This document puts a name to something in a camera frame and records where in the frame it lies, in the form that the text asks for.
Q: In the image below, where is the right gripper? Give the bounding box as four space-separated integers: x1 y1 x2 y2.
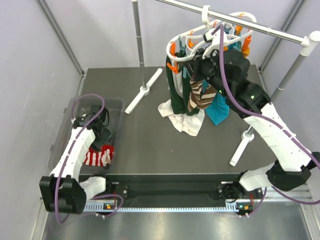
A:
183 47 230 99

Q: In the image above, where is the red white striped sock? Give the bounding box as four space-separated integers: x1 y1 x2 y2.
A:
84 144 114 167

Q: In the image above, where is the brown white striped sock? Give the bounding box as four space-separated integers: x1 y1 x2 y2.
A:
198 82 217 110

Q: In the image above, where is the white clip hanger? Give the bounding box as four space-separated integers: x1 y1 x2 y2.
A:
165 5 254 74

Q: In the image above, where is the orange sock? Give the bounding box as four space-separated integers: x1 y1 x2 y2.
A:
241 35 252 58

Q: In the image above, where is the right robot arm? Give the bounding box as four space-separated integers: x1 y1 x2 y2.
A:
182 49 320 198

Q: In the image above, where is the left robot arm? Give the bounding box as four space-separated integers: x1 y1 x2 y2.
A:
39 105 114 214

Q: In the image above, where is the clear plastic bin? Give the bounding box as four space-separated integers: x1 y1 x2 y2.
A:
48 95 125 175

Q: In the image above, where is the green white sock pair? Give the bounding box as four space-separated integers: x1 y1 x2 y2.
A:
157 57 205 137

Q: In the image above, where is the blue sock pair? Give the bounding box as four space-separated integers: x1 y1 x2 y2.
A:
204 93 230 126

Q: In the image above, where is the metal clothes rack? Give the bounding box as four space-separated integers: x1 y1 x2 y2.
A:
124 0 320 166

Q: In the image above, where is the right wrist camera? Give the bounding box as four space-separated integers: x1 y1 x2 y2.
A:
202 24 228 59

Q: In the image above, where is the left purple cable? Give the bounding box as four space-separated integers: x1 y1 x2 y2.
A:
54 93 125 225

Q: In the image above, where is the slotted cable duct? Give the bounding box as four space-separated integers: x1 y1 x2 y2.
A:
84 201 253 213

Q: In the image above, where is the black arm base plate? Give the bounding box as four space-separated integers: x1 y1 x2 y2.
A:
84 181 256 201

